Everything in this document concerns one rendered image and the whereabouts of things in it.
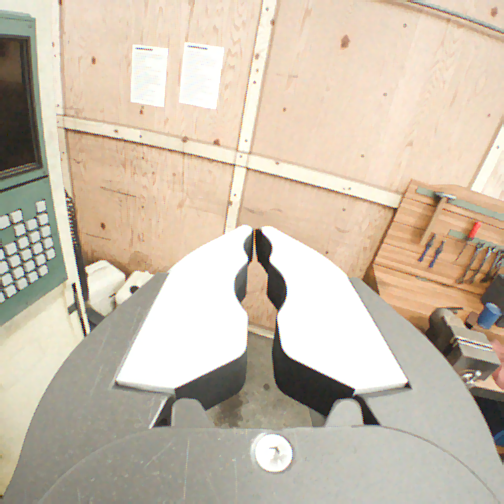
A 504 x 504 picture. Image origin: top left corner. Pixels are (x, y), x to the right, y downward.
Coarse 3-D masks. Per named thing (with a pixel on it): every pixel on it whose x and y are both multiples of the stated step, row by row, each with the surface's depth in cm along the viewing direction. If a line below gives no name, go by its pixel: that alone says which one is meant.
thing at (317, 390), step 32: (288, 256) 10; (320, 256) 10; (288, 288) 8; (320, 288) 8; (352, 288) 9; (288, 320) 7; (320, 320) 7; (352, 320) 7; (288, 352) 6; (320, 352) 6; (352, 352) 6; (384, 352) 6; (288, 384) 7; (320, 384) 6; (352, 384) 6; (384, 384) 6; (320, 416) 7
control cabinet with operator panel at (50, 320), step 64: (0, 0) 41; (0, 64) 45; (0, 128) 50; (0, 192) 54; (64, 192) 76; (0, 256) 58; (64, 256) 83; (0, 320) 63; (64, 320) 92; (0, 384) 72; (0, 448) 75
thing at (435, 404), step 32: (384, 320) 7; (416, 352) 6; (416, 384) 6; (448, 384) 6; (384, 416) 5; (416, 416) 5; (448, 416) 5; (480, 416) 5; (448, 448) 5; (480, 448) 4
